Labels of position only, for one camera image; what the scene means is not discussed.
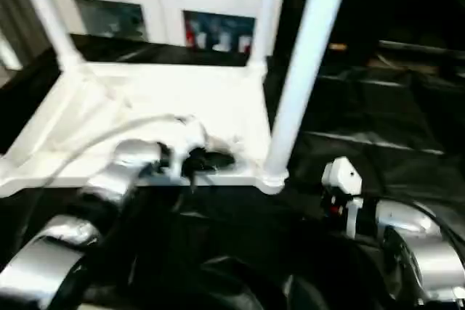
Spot white plastic table top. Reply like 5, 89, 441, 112
0, 60, 288, 195

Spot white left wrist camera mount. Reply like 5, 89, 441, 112
169, 116, 212, 177

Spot grey curtain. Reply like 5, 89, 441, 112
0, 0, 50, 70

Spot white plastic table leg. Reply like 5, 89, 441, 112
14, 0, 87, 72
249, 0, 285, 71
264, 0, 356, 188

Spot black work mat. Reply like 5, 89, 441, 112
0, 32, 465, 310

